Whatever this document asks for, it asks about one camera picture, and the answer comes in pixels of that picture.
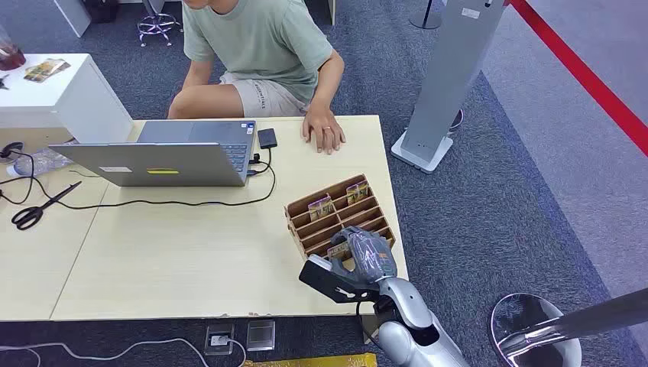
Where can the black scissors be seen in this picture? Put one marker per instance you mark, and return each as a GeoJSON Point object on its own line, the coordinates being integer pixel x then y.
{"type": "Point", "coordinates": [35, 210]}

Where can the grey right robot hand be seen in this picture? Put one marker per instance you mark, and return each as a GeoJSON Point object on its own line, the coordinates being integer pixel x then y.
{"type": "Point", "coordinates": [372, 256]}

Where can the grey kiosk stand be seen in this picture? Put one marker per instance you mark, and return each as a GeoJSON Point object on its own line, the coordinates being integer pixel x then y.
{"type": "Point", "coordinates": [448, 76]}

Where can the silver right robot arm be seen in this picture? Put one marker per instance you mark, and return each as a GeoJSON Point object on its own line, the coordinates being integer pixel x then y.
{"type": "Point", "coordinates": [410, 314]}

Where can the white furniture panel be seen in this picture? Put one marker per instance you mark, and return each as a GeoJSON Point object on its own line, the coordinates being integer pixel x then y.
{"type": "Point", "coordinates": [73, 15]}

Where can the chrome chair base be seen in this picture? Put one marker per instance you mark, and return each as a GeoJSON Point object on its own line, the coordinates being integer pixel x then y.
{"type": "Point", "coordinates": [157, 23]}

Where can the small black clip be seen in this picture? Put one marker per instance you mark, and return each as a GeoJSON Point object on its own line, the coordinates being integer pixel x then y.
{"type": "Point", "coordinates": [3, 82]}

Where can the floor power socket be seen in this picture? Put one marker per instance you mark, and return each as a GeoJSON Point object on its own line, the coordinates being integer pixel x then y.
{"type": "Point", "coordinates": [219, 339]}

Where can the person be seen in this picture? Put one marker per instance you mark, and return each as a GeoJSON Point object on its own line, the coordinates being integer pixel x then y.
{"type": "Point", "coordinates": [258, 55]}

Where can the yellow tape strip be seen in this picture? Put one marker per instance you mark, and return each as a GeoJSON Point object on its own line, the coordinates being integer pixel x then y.
{"type": "Point", "coordinates": [319, 361]}

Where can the printed card with brown picture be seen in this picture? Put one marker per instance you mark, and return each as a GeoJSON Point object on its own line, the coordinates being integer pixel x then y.
{"type": "Point", "coordinates": [357, 191]}

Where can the wooden slotted card holder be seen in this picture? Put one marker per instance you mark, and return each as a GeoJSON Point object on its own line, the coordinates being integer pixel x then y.
{"type": "Point", "coordinates": [324, 223]}

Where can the black external drive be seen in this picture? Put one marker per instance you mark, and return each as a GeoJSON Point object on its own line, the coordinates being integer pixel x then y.
{"type": "Point", "coordinates": [267, 138]}

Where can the printed card with purple edge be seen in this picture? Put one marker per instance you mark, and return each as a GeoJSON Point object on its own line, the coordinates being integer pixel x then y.
{"type": "Point", "coordinates": [320, 207]}

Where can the red barrier belt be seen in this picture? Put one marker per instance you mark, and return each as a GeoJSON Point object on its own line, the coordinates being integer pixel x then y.
{"type": "Point", "coordinates": [582, 76]}

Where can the metal floor cover plate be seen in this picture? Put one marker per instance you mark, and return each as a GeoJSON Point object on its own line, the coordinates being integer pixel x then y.
{"type": "Point", "coordinates": [260, 335]}

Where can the clear cup with red drink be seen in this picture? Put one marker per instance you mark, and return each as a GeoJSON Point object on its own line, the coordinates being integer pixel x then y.
{"type": "Point", "coordinates": [10, 53]}

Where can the black headset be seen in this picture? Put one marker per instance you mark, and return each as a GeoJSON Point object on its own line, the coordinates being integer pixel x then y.
{"type": "Point", "coordinates": [10, 151]}

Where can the dark round stanchion base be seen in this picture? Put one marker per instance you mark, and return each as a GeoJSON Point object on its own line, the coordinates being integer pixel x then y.
{"type": "Point", "coordinates": [425, 19]}

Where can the chrome stanchion post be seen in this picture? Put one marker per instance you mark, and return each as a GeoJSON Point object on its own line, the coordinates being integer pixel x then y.
{"type": "Point", "coordinates": [552, 329]}

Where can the grey laptop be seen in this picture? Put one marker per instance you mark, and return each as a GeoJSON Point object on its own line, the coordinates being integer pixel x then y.
{"type": "Point", "coordinates": [167, 157]}

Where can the person's left hand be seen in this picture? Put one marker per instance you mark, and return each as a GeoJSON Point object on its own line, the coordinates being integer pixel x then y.
{"type": "Point", "coordinates": [324, 132]}

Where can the clear plastic bottle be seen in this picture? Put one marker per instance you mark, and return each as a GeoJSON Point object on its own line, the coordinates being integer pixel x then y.
{"type": "Point", "coordinates": [38, 162]}

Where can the stack of printed cards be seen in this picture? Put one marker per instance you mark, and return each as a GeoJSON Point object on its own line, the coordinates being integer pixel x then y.
{"type": "Point", "coordinates": [45, 69]}

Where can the white cabinet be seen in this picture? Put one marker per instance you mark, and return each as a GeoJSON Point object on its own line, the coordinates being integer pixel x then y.
{"type": "Point", "coordinates": [60, 96]}

